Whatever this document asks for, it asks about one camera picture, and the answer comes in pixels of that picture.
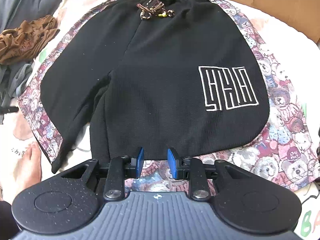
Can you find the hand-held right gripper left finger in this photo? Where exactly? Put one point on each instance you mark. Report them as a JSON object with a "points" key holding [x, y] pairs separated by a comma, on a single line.
{"points": [[140, 162]]}

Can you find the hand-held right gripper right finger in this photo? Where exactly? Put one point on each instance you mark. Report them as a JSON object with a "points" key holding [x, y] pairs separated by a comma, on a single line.
{"points": [[173, 163]]}

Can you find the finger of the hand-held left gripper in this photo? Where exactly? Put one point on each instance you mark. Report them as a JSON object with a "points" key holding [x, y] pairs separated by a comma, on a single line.
{"points": [[8, 110]]}

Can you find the black shorts with bear-print sides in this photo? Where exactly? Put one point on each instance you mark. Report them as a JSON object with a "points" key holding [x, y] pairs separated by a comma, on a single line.
{"points": [[155, 80]]}

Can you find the blue-grey jeans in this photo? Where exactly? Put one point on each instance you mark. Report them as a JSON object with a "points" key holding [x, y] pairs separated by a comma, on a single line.
{"points": [[15, 80]]}

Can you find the person's bare foot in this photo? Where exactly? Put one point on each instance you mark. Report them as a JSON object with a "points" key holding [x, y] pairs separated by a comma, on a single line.
{"points": [[25, 170]]}

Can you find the brown shirt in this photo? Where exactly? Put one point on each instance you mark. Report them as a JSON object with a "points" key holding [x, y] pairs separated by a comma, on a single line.
{"points": [[25, 42]]}

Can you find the dark grey pillow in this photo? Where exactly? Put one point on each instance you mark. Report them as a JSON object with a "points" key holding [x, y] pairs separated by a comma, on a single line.
{"points": [[30, 2]]}

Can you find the cream bear print blanket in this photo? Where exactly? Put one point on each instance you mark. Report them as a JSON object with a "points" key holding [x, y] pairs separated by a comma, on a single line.
{"points": [[287, 27]]}

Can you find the flattened cardboard sheet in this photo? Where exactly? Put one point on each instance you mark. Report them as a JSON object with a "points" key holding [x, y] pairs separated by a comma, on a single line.
{"points": [[275, 0]]}

